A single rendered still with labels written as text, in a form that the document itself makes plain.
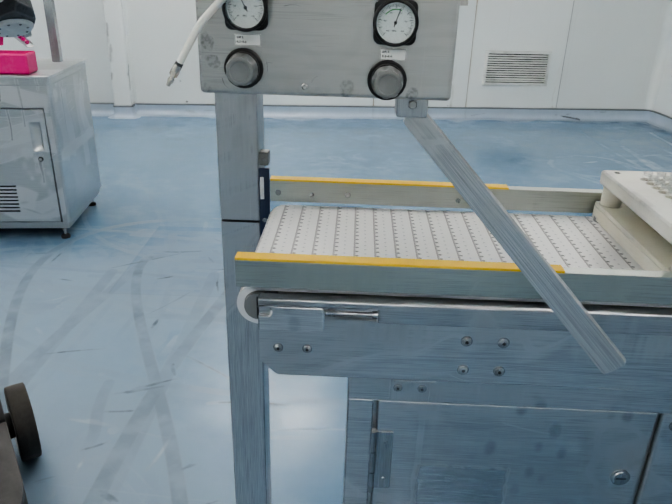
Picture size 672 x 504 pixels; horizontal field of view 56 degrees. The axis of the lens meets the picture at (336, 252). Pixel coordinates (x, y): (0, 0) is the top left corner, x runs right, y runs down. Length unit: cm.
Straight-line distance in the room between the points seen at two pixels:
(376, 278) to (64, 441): 141
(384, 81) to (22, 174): 272
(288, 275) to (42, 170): 253
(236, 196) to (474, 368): 43
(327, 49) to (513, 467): 58
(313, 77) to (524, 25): 549
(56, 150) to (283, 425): 175
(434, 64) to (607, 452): 56
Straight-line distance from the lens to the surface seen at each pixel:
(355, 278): 65
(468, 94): 595
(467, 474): 89
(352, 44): 56
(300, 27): 56
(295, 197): 91
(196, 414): 194
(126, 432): 192
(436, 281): 66
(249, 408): 113
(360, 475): 87
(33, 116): 307
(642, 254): 82
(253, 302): 69
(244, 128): 91
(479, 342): 71
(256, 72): 56
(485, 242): 82
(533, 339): 72
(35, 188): 316
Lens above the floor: 120
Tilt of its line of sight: 24 degrees down
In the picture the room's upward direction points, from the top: 2 degrees clockwise
